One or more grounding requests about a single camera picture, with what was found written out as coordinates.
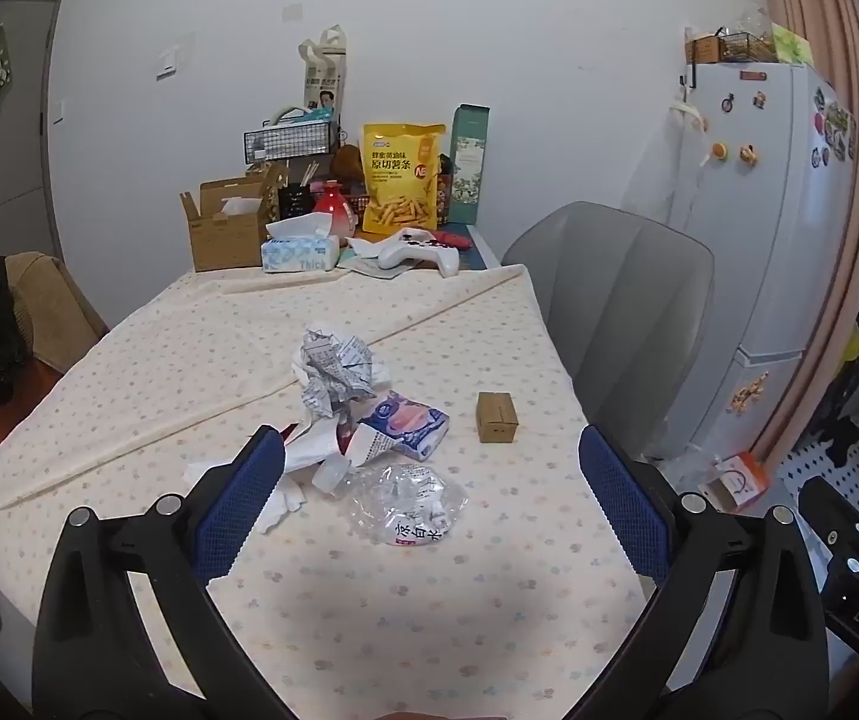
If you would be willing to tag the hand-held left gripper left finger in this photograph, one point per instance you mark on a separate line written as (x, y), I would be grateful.
(242, 495)

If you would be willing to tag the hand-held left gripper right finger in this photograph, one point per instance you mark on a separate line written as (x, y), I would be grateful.
(621, 499)

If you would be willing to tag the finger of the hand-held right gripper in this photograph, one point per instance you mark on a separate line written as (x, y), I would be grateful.
(827, 517)

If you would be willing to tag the white face mask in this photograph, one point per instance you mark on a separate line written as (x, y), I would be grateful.
(287, 499)

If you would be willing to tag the red white wrapper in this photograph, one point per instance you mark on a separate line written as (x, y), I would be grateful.
(309, 450)

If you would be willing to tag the small cardboard box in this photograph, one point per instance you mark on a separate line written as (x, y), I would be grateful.
(495, 420)

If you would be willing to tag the newspaper ball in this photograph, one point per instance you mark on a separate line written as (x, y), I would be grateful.
(336, 367)

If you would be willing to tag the crushed clear plastic bottle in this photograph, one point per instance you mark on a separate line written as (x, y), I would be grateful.
(407, 502)

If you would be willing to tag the blue pink packet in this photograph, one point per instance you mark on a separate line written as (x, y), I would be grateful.
(399, 424)

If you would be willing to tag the black cloth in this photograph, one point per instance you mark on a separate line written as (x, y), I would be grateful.
(843, 441)

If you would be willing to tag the clear plastic bag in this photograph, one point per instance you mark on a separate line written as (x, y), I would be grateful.
(688, 476)

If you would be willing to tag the yellow gecko magnet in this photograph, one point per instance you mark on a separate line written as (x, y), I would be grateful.
(748, 394)

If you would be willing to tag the dotted cream tablecloth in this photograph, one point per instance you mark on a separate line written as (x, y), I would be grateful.
(399, 615)

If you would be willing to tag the grey chair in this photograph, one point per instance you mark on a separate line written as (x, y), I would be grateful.
(609, 300)

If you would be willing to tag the blue tissue box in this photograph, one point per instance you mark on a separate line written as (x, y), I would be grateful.
(298, 255)

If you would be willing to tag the open cardboard box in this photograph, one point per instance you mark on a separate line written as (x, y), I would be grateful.
(223, 240)

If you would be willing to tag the pale green leaflet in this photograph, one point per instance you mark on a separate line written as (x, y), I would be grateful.
(360, 264)

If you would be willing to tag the brown chair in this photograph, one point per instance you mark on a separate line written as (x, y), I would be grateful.
(54, 300)

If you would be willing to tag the blue table mat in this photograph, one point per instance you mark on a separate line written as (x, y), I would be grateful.
(483, 251)

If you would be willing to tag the white game controller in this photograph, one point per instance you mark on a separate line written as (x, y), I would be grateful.
(399, 251)

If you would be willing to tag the white refrigerator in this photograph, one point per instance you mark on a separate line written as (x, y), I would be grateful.
(759, 225)

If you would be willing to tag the black pen holder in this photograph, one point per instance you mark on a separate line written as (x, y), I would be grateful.
(294, 202)

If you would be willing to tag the red vase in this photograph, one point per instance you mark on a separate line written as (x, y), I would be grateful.
(336, 210)

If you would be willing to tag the red handheld tool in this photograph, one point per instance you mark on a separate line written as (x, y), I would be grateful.
(456, 240)

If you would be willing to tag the white hanging bag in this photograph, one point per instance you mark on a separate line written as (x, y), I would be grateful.
(688, 180)

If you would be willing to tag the red floral tin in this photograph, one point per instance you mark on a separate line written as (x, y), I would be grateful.
(444, 199)

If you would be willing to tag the brown plush toy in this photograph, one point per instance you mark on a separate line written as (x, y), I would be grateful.
(345, 161)

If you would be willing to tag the yellow snack bag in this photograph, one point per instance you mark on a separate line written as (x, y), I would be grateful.
(399, 180)

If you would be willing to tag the cluster of fridge magnets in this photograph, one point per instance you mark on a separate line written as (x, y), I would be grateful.
(836, 127)

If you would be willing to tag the yellow duck magnet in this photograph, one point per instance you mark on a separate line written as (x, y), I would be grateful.
(749, 154)

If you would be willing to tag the orange round magnet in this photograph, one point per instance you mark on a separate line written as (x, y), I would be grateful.
(719, 150)

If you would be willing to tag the tall green box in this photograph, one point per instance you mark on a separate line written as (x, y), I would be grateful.
(467, 165)

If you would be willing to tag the teal packet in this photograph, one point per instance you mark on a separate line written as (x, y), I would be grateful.
(318, 114)

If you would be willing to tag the grey door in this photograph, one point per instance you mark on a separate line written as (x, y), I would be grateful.
(2, 165)

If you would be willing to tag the white paper carry bag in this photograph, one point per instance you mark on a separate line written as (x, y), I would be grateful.
(322, 82)

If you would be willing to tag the black hook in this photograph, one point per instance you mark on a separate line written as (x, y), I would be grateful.
(690, 76)

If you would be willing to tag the green packet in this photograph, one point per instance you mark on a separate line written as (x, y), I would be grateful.
(789, 45)

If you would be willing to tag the wooden box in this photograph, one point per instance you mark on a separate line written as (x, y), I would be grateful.
(703, 51)

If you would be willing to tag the clear plastic container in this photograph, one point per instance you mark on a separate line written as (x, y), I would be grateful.
(756, 19)

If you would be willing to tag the small white wall switch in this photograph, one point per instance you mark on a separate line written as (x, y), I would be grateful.
(58, 112)

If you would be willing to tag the white wall plate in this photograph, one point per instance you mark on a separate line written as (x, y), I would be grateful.
(291, 13)

